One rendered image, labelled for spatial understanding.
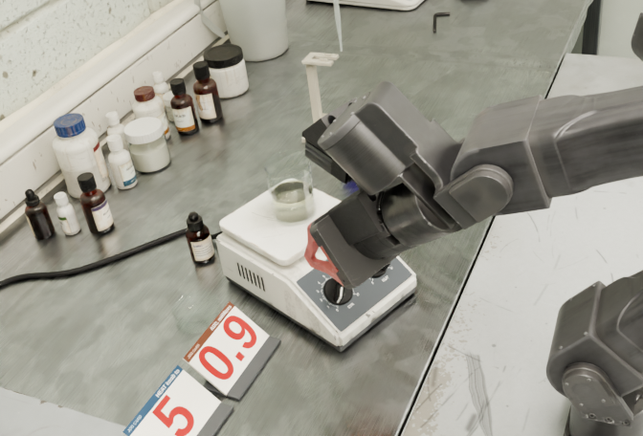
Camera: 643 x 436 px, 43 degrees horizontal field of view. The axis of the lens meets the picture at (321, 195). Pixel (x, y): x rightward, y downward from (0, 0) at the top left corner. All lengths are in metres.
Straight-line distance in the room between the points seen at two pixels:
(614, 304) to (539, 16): 1.00
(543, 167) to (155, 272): 0.59
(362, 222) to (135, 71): 0.79
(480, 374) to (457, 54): 0.75
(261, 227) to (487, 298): 0.27
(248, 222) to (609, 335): 0.44
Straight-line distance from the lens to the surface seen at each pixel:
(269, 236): 0.91
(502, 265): 0.98
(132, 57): 1.39
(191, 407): 0.84
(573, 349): 0.68
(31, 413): 0.91
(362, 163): 0.62
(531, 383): 0.85
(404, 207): 0.64
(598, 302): 0.70
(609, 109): 0.58
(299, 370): 0.87
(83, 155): 1.19
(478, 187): 0.58
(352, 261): 0.70
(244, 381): 0.87
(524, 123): 0.59
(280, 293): 0.90
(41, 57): 1.30
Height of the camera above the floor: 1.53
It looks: 34 degrees down
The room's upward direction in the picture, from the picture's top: 8 degrees counter-clockwise
